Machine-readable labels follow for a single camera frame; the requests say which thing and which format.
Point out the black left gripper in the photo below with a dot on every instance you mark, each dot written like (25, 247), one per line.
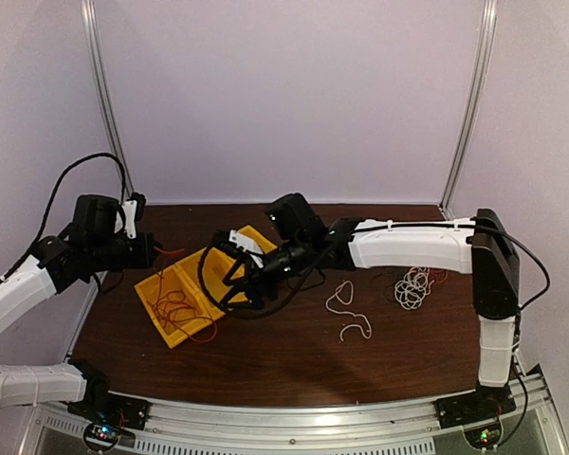
(145, 257)

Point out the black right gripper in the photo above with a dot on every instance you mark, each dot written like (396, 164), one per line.
(260, 278)

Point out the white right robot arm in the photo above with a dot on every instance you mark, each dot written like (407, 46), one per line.
(478, 246)

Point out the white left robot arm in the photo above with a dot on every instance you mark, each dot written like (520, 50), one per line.
(102, 237)

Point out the yellow middle bin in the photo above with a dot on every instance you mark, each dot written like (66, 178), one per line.
(215, 268)

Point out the yellow bin near front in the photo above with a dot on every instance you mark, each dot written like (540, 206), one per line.
(175, 316)

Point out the left controller board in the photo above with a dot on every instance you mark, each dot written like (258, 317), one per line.
(100, 437)

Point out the controller board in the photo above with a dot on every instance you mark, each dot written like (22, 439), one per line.
(100, 437)
(485, 437)

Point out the right controller board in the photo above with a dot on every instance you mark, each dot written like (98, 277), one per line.
(485, 437)

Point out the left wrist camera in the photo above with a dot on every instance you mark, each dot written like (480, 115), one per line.
(131, 211)

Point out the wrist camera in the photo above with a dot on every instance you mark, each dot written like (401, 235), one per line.
(131, 211)
(221, 241)

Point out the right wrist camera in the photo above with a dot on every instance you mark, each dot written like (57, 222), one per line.
(221, 241)

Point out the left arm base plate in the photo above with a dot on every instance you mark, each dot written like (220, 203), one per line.
(99, 405)

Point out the aluminium front rail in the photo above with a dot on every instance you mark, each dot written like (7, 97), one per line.
(403, 427)

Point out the aluminium corner post left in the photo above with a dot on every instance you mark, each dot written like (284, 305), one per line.
(92, 35)

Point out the aluminium corner post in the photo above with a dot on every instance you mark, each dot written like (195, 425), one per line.
(92, 35)
(483, 55)

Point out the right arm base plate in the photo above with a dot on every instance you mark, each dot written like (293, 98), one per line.
(472, 407)

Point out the aluminium corner post right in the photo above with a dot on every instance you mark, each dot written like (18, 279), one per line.
(483, 55)

